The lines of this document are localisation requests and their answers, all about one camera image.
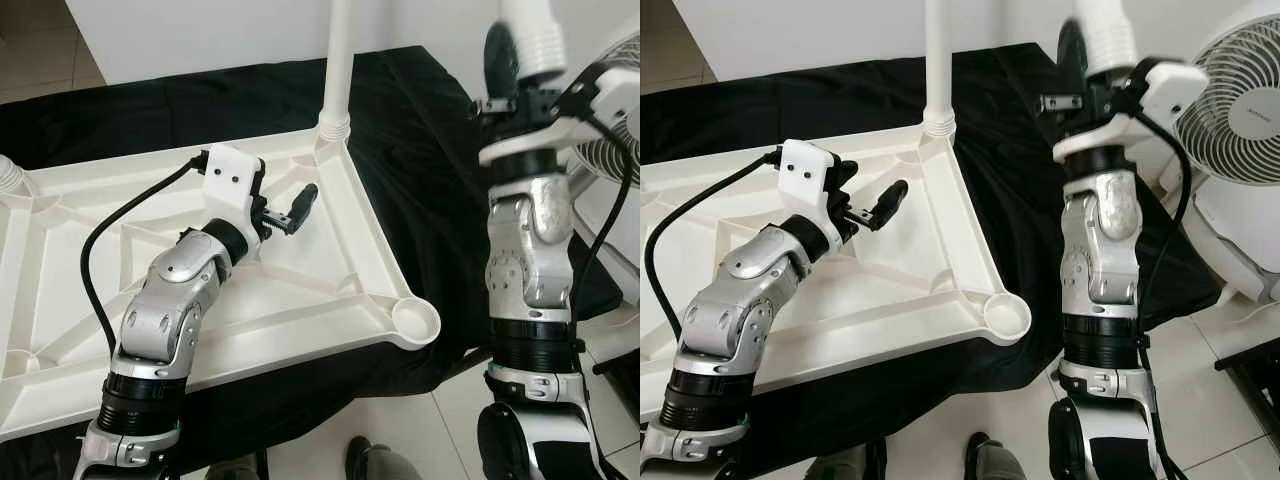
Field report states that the white plastic ribbed tabletop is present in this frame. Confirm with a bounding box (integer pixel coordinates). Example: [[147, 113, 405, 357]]
[[0, 125, 443, 441], [640, 125, 1033, 421]]

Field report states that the grey robot left foot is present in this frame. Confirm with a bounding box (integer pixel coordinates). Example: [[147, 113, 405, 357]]
[[805, 440, 886, 480], [205, 455, 266, 480]]

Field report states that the grey robot foot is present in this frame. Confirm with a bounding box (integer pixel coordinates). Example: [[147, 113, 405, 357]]
[[965, 432, 1031, 480], [345, 435, 426, 480], [805, 440, 886, 480], [205, 455, 266, 480]]

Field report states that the grey robot right foot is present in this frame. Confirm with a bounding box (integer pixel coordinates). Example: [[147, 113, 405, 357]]
[[345, 435, 426, 480], [965, 432, 1031, 480]]

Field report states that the black floor stand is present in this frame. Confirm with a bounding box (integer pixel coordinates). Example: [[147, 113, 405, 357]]
[[1215, 335, 1280, 421], [595, 350, 641, 421]]

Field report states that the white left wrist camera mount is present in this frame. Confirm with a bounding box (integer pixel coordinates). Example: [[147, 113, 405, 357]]
[[778, 140, 839, 236], [200, 145, 266, 241]]

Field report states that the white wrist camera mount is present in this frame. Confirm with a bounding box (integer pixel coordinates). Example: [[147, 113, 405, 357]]
[[478, 65, 641, 166], [778, 140, 839, 236], [200, 145, 266, 241], [1052, 60, 1211, 161]]

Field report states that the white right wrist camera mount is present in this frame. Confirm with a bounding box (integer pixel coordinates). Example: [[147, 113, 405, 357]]
[[1052, 60, 1211, 161], [478, 65, 641, 166]]

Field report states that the white pedestal fan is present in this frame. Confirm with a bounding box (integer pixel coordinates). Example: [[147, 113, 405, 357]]
[[570, 30, 641, 188], [1160, 0, 1280, 186]]

